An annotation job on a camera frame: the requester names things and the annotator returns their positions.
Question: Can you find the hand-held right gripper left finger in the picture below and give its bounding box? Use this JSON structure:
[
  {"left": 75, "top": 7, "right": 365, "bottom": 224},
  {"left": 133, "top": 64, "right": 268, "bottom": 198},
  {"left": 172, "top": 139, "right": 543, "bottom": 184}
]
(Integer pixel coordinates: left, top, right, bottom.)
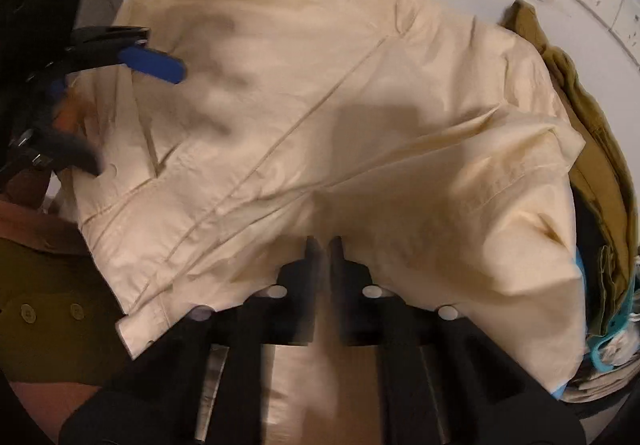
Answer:
[{"left": 59, "top": 235, "right": 322, "bottom": 445}]

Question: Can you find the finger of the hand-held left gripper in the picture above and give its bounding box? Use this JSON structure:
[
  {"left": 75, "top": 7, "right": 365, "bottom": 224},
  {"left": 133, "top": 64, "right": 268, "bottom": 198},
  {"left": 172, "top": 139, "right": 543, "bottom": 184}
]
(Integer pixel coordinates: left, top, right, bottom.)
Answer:
[
  {"left": 62, "top": 25, "right": 189, "bottom": 86},
  {"left": 0, "top": 124, "right": 102, "bottom": 192}
]

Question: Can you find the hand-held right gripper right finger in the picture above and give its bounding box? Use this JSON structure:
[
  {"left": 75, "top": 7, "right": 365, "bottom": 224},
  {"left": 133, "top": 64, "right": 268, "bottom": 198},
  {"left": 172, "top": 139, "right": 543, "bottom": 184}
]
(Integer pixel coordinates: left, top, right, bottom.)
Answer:
[{"left": 329, "top": 235, "right": 574, "bottom": 445}]

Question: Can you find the cream shirt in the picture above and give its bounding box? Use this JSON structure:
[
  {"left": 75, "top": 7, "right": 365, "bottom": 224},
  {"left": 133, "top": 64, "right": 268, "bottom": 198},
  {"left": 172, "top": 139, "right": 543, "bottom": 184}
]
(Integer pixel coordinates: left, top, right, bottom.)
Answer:
[{"left": 70, "top": 0, "right": 587, "bottom": 391}]

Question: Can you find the person's olive buttoned coat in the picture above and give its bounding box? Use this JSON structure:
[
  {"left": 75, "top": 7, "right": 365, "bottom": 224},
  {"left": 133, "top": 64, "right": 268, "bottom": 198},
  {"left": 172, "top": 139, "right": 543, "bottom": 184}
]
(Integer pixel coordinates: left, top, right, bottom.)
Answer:
[{"left": 0, "top": 235, "right": 132, "bottom": 386}]

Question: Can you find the dark cloth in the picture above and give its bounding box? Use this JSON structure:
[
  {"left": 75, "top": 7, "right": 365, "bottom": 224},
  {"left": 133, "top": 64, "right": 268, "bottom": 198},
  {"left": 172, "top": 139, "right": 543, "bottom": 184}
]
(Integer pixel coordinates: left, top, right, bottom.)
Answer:
[{"left": 572, "top": 185, "right": 621, "bottom": 306}]

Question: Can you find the tan folded cloth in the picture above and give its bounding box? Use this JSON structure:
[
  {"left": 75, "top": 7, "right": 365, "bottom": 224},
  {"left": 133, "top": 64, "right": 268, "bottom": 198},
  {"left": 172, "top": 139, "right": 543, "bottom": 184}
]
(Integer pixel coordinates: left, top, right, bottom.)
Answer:
[{"left": 560, "top": 360, "right": 636, "bottom": 401}]

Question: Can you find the olive green garment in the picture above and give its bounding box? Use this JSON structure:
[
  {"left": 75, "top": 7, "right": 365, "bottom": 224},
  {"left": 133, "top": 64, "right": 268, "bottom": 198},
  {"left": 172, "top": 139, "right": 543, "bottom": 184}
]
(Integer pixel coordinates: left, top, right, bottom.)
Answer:
[{"left": 502, "top": 0, "right": 633, "bottom": 336}]

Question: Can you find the blue patterned cloth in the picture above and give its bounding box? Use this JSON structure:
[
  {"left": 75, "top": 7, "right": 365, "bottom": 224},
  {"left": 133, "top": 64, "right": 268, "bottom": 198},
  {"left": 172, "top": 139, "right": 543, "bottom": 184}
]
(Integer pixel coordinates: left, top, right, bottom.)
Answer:
[{"left": 575, "top": 245, "right": 640, "bottom": 371}]

